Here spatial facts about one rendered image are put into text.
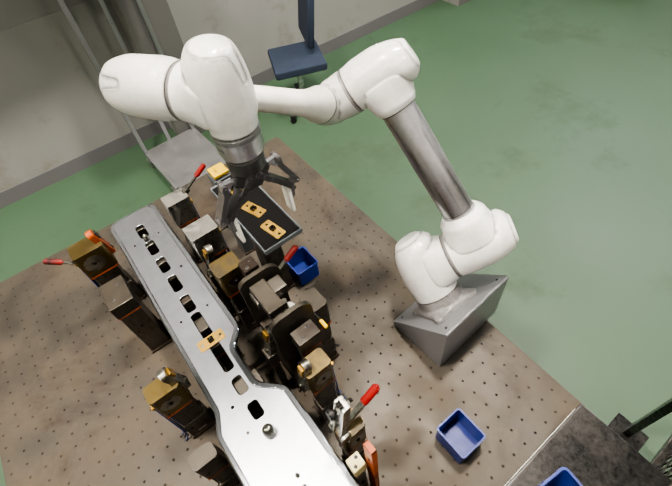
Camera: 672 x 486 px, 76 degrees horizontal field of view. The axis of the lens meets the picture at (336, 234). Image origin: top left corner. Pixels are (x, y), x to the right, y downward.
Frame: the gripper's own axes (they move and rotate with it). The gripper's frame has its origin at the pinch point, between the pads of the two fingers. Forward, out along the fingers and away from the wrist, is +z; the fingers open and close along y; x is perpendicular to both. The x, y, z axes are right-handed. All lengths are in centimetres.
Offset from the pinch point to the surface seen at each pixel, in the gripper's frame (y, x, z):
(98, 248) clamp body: 40, -66, 41
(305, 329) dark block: 3.0, 10.9, 34.1
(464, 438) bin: -21, 53, 76
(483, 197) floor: -165, -45, 146
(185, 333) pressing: 30, -19, 46
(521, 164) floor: -209, -49, 146
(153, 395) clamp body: 45, -4, 42
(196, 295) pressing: 21, -29, 46
